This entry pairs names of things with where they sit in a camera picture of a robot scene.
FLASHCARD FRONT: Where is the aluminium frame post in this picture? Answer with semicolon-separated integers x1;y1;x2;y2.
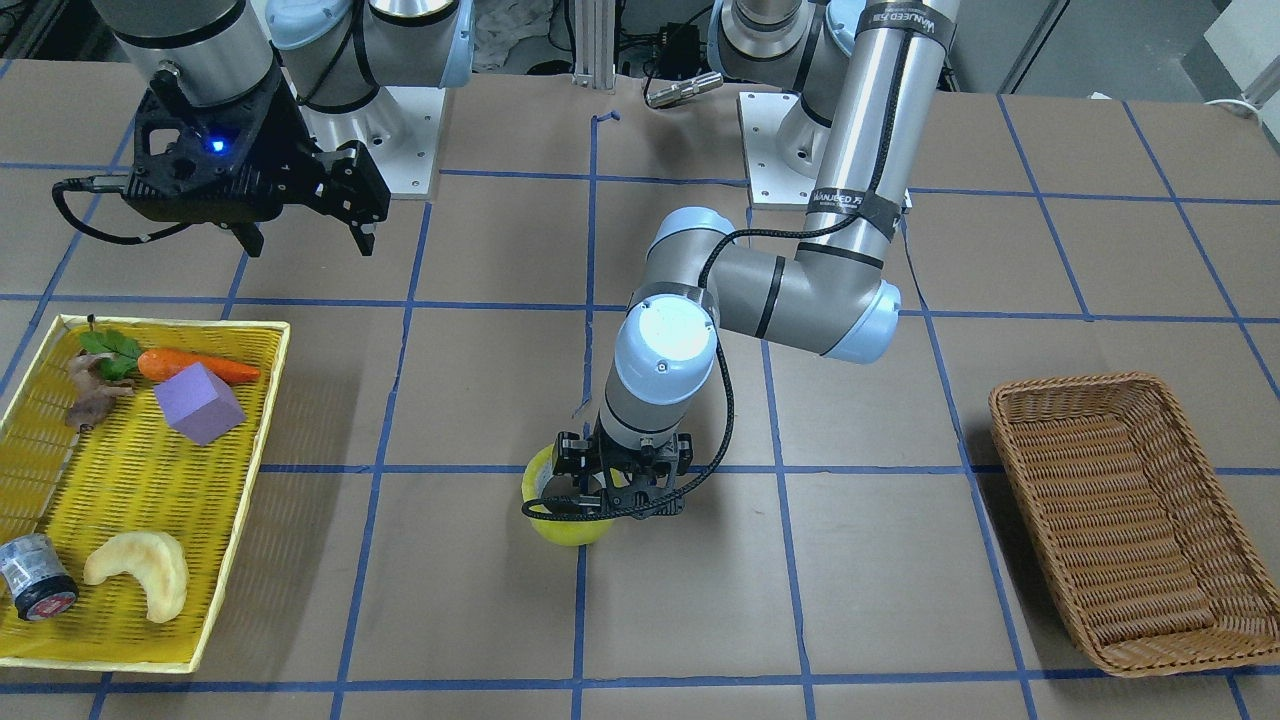
564;0;618;94

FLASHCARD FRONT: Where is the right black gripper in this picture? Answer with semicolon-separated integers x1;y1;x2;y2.
125;72;390;258

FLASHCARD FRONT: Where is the yellow plastic basket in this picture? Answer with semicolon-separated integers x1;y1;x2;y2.
1;314;291;674

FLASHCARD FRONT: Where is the purple foam cube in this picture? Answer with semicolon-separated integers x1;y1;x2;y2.
154;363;246;446

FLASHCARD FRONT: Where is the orange toy carrot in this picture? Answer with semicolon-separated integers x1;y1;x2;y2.
137;348;262;386

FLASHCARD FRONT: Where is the yellow clear tape roll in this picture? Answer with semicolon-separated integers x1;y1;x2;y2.
521;445;614;547

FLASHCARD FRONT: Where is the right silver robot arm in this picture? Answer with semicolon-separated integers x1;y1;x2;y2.
51;1;474;258

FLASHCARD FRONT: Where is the brown wicker basket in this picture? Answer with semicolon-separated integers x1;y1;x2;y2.
988;372;1279;678

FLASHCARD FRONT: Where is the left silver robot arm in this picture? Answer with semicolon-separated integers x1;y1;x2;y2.
522;1;960;523

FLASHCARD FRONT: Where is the yellow toy banana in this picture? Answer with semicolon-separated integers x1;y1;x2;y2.
83;530;189;624

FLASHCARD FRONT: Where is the brown toy root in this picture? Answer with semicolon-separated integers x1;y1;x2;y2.
64;352;134;430

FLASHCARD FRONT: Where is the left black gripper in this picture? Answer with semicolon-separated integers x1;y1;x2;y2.
552;428;692;519

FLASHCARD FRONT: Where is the black white can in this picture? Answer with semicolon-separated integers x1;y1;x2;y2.
1;533;79;623

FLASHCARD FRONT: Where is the green toy leaf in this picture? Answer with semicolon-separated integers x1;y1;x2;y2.
78;329;143;380

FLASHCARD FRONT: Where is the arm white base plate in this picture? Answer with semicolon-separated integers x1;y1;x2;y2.
301;87;448;200
739;91;829;211

